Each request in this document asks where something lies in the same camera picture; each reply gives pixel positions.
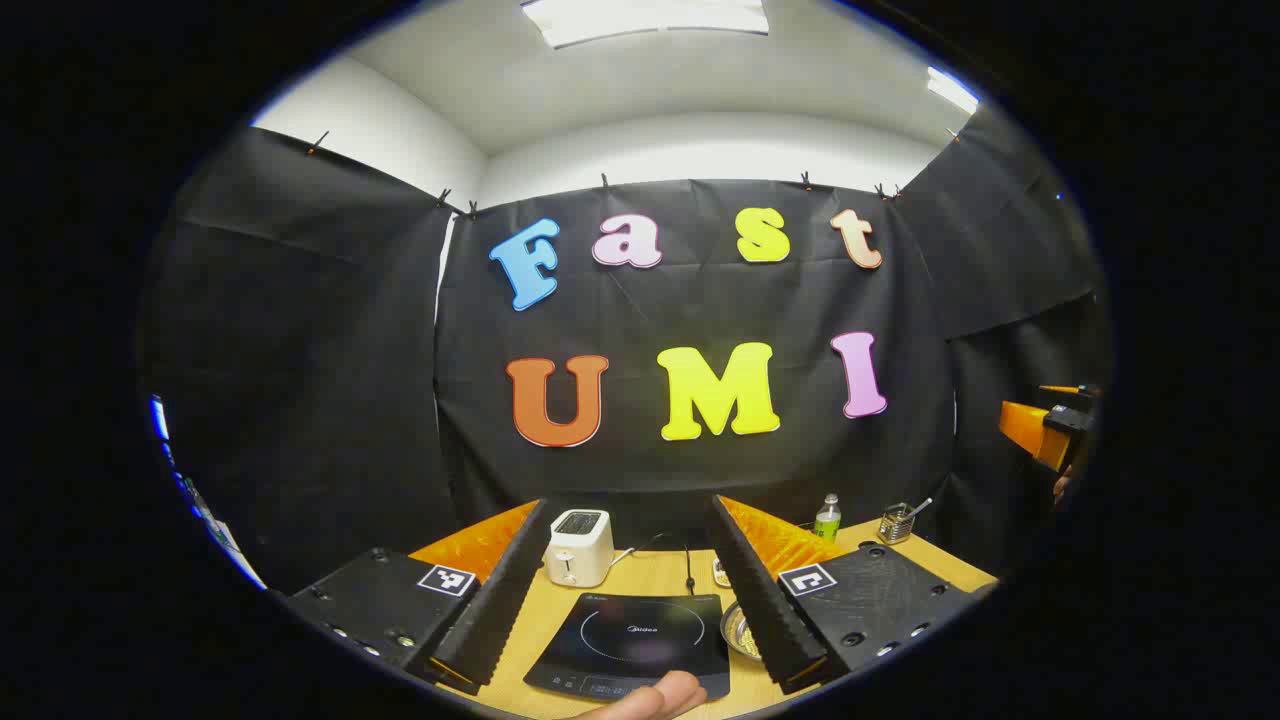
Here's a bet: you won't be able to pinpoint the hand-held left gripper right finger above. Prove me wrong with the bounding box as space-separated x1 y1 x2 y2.
703 493 981 697

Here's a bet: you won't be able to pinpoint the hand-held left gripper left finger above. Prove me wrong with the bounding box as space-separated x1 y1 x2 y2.
288 498 558 696

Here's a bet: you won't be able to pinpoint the stainless steel pot black handles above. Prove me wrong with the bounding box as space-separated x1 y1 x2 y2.
720 600 766 661

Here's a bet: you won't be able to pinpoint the black induction cooktop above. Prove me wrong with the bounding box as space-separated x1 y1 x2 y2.
523 592 731 703

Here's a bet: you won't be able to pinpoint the white toaster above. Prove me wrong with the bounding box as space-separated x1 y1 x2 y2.
545 509 616 588

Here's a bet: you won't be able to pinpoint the black backdrop cloth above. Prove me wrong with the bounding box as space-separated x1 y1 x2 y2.
140 110 1111 591

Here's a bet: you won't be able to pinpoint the small ceiling light panel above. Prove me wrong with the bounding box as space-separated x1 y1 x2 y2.
925 67 981 114

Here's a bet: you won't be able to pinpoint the large ceiling light panel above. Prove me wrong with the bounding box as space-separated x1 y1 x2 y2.
520 0 771 49

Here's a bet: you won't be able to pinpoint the black power cable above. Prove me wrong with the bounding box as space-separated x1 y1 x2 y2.
640 532 697 594

